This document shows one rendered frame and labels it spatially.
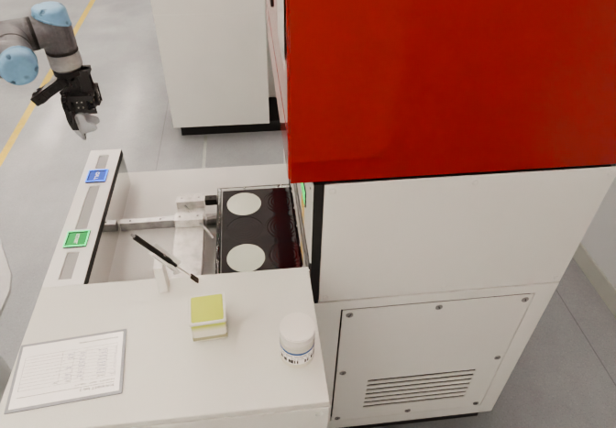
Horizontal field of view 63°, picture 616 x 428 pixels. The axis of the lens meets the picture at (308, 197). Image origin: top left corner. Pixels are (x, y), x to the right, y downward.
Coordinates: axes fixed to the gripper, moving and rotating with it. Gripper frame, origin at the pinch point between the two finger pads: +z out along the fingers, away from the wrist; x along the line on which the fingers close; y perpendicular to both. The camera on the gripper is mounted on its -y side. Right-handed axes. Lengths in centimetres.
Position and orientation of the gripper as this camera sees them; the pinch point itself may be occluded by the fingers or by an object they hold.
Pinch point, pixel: (81, 135)
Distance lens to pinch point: 152.4
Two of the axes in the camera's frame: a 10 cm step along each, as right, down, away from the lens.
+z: -0.2, 7.6, 6.5
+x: -1.2, -6.5, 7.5
